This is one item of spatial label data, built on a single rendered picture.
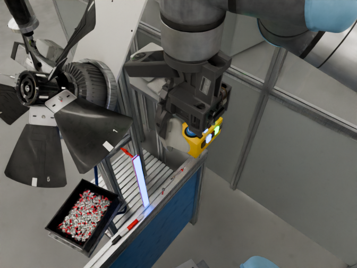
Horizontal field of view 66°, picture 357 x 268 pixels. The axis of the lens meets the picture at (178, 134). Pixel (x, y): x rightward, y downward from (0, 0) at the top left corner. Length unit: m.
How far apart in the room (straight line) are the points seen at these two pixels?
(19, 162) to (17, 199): 1.20
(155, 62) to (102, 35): 0.80
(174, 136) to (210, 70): 0.15
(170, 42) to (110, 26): 0.85
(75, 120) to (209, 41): 0.66
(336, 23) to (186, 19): 0.14
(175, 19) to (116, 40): 0.84
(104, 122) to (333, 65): 0.67
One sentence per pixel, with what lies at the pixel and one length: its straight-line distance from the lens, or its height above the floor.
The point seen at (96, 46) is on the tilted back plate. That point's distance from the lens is 1.21.
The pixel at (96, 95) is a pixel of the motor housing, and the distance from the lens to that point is 1.08.
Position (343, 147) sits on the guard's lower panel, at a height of 0.89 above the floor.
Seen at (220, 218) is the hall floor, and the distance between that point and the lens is 1.98.
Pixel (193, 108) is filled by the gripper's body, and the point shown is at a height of 1.57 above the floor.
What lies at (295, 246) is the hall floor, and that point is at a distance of 2.05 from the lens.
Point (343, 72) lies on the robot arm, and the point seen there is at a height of 1.62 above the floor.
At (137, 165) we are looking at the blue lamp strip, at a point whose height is 1.16.
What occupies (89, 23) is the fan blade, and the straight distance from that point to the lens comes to 0.84.
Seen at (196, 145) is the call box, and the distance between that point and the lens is 0.94.
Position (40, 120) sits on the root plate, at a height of 1.10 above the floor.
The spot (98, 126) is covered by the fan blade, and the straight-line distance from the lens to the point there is 0.89.
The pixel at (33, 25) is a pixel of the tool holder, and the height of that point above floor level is 1.47.
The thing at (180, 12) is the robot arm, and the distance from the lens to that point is 0.30.
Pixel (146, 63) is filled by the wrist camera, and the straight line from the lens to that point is 0.41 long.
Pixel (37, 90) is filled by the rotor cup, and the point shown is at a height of 1.24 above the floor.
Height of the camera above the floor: 1.84
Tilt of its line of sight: 53 degrees down
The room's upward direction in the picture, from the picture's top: straight up
